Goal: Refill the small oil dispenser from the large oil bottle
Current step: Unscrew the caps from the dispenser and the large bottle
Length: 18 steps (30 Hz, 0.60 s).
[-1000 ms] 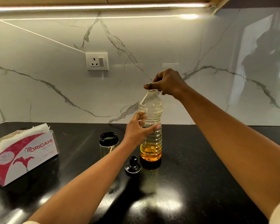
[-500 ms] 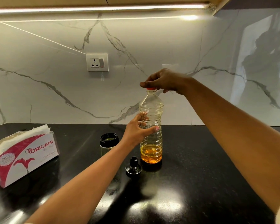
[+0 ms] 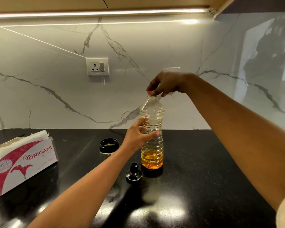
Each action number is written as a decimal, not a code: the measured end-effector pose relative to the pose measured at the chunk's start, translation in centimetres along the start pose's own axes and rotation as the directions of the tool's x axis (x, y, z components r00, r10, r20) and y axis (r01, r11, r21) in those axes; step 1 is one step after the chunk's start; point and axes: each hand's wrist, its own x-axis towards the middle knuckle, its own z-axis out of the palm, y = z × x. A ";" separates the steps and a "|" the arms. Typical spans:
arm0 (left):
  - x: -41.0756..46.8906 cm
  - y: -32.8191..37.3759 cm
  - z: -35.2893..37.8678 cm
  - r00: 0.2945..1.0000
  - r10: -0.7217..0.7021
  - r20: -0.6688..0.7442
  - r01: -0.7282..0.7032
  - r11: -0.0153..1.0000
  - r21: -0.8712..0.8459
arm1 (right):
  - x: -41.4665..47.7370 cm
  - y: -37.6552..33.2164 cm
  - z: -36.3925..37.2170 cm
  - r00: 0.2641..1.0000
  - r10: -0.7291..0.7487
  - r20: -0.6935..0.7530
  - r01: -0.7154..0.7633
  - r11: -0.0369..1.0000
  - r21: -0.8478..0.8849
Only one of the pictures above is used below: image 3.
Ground person's left forearm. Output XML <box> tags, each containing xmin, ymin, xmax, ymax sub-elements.
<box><xmin>26</xmin><ymin>144</ymin><xmax>136</xmax><ymax>228</ymax></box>

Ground black knobbed bottle lid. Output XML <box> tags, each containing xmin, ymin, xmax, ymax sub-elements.
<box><xmin>125</xmin><ymin>162</ymin><xmax>143</xmax><ymax>184</ymax></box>

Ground stack of white tissues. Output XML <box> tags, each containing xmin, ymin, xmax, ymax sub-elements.
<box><xmin>0</xmin><ymin>130</ymin><xmax>49</xmax><ymax>162</ymax></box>

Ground black stone countertop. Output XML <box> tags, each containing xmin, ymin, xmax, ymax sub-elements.
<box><xmin>0</xmin><ymin>128</ymin><xmax>285</xmax><ymax>228</ymax></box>

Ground person's left hand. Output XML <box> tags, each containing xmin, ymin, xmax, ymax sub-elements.
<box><xmin>120</xmin><ymin>118</ymin><xmax>161</xmax><ymax>154</ymax></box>

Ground wall cabinet body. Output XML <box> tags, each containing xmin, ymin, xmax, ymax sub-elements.
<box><xmin>0</xmin><ymin>0</ymin><xmax>239</xmax><ymax>21</ymax></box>

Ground person's right forearm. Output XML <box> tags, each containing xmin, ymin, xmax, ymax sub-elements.
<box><xmin>184</xmin><ymin>73</ymin><xmax>285</xmax><ymax>212</ymax></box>

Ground LED strip light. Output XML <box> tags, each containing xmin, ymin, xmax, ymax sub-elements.
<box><xmin>0</xmin><ymin>7</ymin><xmax>211</xmax><ymax>19</ymax></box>

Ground large clear plastic oil bottle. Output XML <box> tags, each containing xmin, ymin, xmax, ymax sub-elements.
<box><xmin>139</xmin><ymin>90</ymin><xmax>166</xmax><ymax>170</ymax></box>

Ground person's right hand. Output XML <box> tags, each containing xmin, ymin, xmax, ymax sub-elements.
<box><xmin>146</xmin><ymin>70</ymin><xmax>198</xmax><ymax>98</ymax></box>

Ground small glass oil bottle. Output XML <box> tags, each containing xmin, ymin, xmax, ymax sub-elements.
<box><xmin>99</xmin><ymin>138</ymin><xmax>119</xmax><ymax>163</ymax></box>

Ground white wall socket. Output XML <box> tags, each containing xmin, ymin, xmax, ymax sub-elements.
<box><xmin>86</xmin><ymin>58</ymin><xmax>110</xmax><ymax>77</ymax></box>

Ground red and white tissue box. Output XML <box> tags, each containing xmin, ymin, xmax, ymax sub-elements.
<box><xmin>0</xmin><ymin>136</ymin><xmax>59</xmax><ymax>196</ymax></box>

